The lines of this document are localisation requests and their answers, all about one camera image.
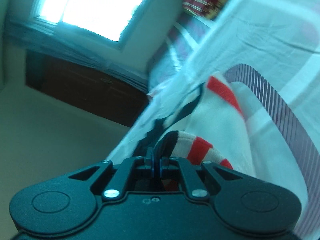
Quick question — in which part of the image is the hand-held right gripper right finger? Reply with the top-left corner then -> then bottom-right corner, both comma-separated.
160,156 -> 243,198

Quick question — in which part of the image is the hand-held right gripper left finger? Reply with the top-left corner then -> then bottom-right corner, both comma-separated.
69,147 -> 154,198

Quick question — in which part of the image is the striped knit sweater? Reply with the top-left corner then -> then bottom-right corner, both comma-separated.
132,71 -> 258,190

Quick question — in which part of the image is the dark wooden door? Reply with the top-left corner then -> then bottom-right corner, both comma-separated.
25,50 -> 150,128

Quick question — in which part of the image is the blue curtain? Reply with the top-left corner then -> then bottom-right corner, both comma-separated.
6,20 -> 150,94

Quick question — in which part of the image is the window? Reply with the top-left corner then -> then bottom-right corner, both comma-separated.
30,0 -> 160,43

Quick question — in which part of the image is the white patterned bed sheet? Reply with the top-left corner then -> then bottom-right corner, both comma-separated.
107,0 -> 320,240

